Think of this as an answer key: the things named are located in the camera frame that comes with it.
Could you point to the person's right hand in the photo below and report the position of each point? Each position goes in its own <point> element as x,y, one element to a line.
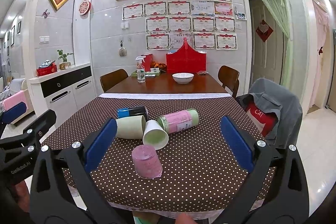
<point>183,218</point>

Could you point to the brown polka dot tablecloth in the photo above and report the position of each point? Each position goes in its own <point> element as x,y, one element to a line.
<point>200,172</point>

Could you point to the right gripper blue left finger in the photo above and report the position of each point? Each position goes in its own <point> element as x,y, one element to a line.
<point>50,198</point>

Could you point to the white black sideboard cabinet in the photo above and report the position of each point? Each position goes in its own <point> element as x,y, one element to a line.
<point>65,91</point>

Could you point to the hanging round brush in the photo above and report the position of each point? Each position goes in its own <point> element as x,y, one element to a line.
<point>122,50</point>

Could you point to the red round hanging ornament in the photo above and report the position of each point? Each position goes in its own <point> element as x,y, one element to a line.
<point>84,7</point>

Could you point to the pale green cup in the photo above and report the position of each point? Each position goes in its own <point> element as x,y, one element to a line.
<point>131,127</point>

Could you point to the left wooden chair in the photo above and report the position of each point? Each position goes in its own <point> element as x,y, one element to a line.
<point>111,79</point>

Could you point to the white paper cup green inside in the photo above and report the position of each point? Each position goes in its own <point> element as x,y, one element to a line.
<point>155,135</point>

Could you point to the red garment on chair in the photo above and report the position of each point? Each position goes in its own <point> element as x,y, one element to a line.
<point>265,122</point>

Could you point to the green tray on table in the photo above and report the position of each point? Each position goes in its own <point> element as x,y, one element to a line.
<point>151,73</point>

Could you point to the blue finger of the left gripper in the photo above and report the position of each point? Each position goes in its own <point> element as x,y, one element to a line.
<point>13,113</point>

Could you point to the white ceramic bowl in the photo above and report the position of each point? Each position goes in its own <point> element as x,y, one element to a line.
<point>183,78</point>

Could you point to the wall light switch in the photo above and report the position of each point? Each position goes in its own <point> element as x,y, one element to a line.
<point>44,39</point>

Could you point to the pink plastic cup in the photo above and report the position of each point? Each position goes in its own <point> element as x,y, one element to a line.
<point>146,162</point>

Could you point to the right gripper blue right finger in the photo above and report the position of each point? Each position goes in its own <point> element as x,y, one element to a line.
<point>275,188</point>

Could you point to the red tray on cabinet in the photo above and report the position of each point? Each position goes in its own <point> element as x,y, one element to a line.
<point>47,70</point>

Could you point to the wooden chair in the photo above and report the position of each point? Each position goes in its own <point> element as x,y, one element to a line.
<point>229,78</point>
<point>111,79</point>

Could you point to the red basket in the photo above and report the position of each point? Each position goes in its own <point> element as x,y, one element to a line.
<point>185,60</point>

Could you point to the small potted plant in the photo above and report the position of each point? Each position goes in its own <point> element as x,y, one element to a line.
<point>63,57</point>

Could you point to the grey jacket on chair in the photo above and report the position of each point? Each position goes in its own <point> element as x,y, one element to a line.
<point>271,97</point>

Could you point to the pink towel on sofa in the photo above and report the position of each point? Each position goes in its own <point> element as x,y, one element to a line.
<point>10,102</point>

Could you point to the spray bottle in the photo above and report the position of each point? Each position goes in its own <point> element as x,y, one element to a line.
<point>140,69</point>

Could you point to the black blue cup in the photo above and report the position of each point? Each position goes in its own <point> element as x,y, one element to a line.
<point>133,111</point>

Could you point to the red diamond door decoration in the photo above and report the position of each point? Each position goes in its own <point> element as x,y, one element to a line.
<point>264,31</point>

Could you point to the right wooden chair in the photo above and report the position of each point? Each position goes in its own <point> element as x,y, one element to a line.
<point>229,78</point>

